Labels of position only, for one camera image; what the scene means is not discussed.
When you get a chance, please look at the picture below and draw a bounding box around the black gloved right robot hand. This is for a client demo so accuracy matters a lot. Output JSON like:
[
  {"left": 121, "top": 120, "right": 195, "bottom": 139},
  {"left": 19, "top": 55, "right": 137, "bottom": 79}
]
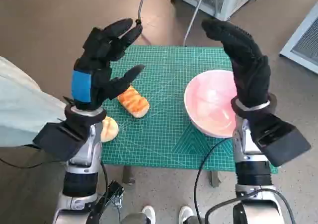
[{"left": 200, "top": 18, "right": 272, "bottom": 108}]

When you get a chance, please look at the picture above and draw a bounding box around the brown table leg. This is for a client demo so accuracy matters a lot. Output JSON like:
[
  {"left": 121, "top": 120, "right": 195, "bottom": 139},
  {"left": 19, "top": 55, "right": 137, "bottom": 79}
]
[
  {"left": 209, "top": 170, "right": 222, "bottom": 188},
  {"left": 122, "top": 165, "right": 136, "bottom": 185}
]

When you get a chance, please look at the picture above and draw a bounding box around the pink bowl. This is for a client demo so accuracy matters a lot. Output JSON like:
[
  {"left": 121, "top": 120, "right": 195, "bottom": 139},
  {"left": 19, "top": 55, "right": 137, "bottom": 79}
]
[{"left": 183, "top": 69, "right": 240, "bottom": 138}]

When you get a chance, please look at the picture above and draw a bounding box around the green cutting mat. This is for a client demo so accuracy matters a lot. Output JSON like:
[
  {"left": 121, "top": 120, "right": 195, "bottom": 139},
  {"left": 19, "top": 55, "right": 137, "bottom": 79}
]
[{"left": 100, "top": 45, "right": 278, "bottom": 174}]

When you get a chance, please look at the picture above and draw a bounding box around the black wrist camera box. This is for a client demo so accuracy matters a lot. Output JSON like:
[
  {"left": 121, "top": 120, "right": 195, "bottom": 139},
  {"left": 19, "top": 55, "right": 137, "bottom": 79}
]
[
  {"left": 248, "top": 113, "right": 312, "bottom": 167},
  {"left": 32, "top": 117, "right": 87, "bottom": 162}
]

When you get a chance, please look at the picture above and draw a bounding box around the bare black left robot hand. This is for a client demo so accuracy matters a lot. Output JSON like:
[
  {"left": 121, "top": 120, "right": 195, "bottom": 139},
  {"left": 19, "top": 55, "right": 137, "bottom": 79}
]
[{"left": 70, "top": 18, "right": 146, "bottom": 110}]

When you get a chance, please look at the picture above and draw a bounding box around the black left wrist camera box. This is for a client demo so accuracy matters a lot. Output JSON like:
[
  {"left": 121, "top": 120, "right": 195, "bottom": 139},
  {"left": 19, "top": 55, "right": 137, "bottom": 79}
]
[{"left": 32, "top": 117, "right": 87, "bottom": 162}]

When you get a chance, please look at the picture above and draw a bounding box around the black bracket with clamp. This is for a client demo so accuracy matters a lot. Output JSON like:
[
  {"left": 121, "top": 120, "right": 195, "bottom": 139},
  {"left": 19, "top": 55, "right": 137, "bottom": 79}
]
[{"left": 104, "top": 180, "right": 125, "bottom": 211}]

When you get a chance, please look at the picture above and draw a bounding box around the long orange striped toy bread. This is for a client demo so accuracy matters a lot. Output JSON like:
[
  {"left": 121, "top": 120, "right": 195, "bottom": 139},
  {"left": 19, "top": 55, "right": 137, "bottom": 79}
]
[{"left": 117, "top": 84, "right": 150, "bottom": 119}]

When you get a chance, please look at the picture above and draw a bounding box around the round pale toy bread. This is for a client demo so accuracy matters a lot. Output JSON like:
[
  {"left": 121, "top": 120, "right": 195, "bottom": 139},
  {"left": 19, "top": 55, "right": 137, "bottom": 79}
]
[{"left": 100, "top": 116, "right": 119, "bottom": 143}]

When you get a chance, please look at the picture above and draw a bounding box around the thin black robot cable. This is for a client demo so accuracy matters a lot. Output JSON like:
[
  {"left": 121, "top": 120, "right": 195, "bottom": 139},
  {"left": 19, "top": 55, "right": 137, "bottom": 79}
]
[{"left": 0, "top": 158, "right": 66, "bottom": 170}]

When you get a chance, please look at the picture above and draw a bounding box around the white shoe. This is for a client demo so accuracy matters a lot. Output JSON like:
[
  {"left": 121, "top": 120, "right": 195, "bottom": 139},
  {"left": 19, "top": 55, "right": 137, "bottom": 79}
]
[
  {"left": 141, "top": 205, "right": 156, "bottom": 224},
  {"left": 178, "top": 205, "right": 195, "bottom": 224}
]

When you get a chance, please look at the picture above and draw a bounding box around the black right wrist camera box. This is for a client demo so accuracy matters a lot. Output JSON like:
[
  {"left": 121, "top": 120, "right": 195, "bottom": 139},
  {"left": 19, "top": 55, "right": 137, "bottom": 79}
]
[{"left": 248, "top": 113, "right": 312, "bottom": 167}]

